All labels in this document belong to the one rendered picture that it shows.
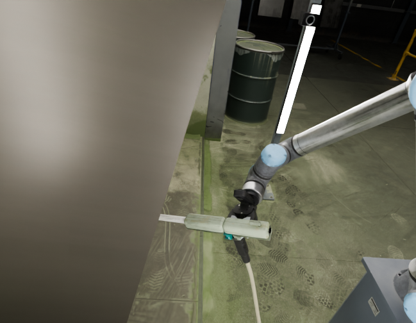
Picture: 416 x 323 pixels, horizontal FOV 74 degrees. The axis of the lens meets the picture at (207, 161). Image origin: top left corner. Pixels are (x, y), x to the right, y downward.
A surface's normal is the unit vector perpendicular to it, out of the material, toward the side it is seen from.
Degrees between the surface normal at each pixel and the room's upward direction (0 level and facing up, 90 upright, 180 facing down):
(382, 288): 0
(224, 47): 90
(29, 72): 90
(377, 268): 0
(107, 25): 90
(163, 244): 0
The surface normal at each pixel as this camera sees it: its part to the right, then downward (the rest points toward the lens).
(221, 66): 0.00, 0.58
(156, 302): 0.11, -0.81
